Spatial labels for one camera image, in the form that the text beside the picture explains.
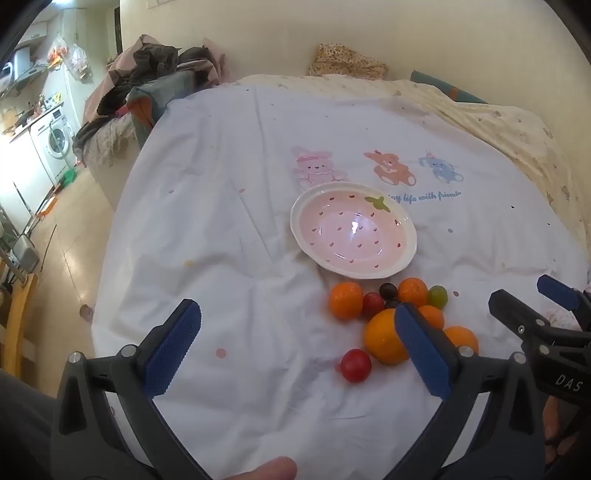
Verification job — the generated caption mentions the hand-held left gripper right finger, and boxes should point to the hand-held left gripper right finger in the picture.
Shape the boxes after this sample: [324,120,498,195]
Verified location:
[383,302,548,480]

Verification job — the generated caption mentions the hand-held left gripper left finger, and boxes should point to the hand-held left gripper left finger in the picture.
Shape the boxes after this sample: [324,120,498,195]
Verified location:
[50,299,218,480]

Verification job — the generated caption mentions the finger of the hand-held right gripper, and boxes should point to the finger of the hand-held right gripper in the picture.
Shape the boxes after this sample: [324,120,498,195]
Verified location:
[488,289,557,344]
[537,274,591,319]

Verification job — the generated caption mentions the small tangerine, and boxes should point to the small tangerine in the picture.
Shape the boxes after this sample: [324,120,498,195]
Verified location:
[418,305,445,330]
[329,282,365,321]
[443,326,480,356]
[397,277,429,308]

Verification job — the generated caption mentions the large orange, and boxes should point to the large orange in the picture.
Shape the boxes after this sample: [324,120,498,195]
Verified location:
[364,308,411,365]

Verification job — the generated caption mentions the red cherry tomato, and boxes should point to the red cherry tomato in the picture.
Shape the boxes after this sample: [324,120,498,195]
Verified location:
[340,348,372,384]
[361,292,386,320]

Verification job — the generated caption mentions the pink strawberry bowl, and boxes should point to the pink strawberry bowl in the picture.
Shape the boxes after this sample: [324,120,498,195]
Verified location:
[290,182,418,280]

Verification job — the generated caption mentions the person's right hand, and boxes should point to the person's right hand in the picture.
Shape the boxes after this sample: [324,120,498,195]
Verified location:
[542,396,591,468]

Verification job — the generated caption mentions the person's left hand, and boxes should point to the person's left hand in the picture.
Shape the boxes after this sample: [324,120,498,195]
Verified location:
[221,456,298,480]

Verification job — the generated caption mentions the wooden chair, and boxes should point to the wooden chair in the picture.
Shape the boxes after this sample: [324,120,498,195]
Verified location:
[0,233,41,377]

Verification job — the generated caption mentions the cream patterned quilt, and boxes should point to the cream patterned quilt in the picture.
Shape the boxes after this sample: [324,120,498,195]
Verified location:
[235,74,591,259]

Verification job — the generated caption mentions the white printed bedsheet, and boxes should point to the white printed bedsheet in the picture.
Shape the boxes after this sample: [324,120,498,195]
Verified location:
[90,80,591,480]

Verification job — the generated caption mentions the teal pillow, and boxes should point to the teal pillow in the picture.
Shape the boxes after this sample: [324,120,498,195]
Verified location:
[410,70,489,105]

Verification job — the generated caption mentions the white washing machine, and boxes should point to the white washing machine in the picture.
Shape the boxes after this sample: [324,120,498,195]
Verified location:
[28,105,78,185]

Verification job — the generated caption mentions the grey-green folded blanket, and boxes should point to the grey-green folded blanket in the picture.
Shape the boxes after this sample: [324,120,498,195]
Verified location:
[126,69,204,144]

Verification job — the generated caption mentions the kitchen counter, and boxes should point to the kitchen counter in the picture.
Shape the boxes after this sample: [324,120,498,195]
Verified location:
[0,99,65,144]

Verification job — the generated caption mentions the pile of clothes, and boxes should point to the pile of clothes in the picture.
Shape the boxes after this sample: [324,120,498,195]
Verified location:
[73,34,229,167]

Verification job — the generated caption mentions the hanging plastic bags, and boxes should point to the hanging plastic bags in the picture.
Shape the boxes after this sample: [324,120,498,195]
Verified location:
[47,33,92,78]

